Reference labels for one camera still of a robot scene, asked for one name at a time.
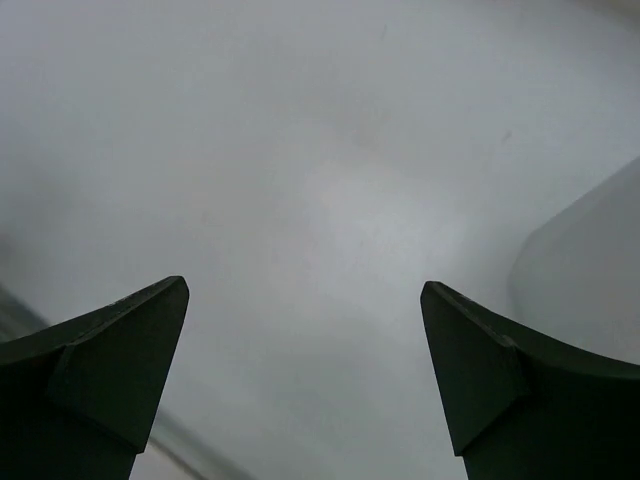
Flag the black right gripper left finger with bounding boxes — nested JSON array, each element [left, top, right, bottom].
[[0, 275, 190, 480]]

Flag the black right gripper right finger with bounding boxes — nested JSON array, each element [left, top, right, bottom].
[[420, 281, 639, 479]]

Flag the white octagonal bin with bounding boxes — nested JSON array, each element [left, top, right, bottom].
[[509, 160, 639, 363]]

